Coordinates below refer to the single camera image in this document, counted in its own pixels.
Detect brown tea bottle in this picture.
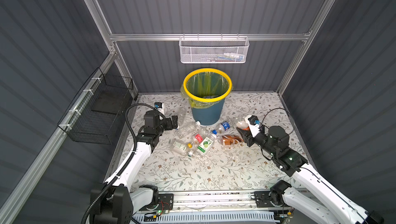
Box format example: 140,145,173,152
220,134,243,146

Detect blue label bottle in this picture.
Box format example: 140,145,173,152
212,119,233,135

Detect orange label bottle orange cap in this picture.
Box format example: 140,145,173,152
231,114,250,130

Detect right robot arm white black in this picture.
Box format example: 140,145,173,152
237,115,384,224

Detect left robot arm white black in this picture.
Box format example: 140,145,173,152
81,102,178,224

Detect teal bin with yellow rim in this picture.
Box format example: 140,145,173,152
183,67,233,127

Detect clear bottle white cap far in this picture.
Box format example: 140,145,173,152
177,106,187,126

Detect clear ribbed bottle white cap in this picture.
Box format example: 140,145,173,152
176,121,201,138

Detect pink label bottle yellow cap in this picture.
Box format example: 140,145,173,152
187,130,208,148

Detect lime label bottle white cap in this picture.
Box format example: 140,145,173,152
188,133,217,158

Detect white ventilation grille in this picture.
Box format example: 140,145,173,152
133,211,281,224

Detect items in white basket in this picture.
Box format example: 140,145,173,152
209,53,245,62

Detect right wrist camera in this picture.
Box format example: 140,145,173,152
245,115,260,137

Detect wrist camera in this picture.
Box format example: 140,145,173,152
245,115,260,137
154,102,165,115

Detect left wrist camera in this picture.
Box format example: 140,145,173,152
154,102,165,115

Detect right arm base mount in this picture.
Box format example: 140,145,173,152
250,191,289,208

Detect black wire basket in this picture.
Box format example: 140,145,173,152
58,68,136,145

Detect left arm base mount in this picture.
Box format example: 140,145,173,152
139,193,174,212

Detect white wire mesh basket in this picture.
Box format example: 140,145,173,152
178,35,250,64

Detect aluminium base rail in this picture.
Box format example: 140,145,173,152
89,188,319,212

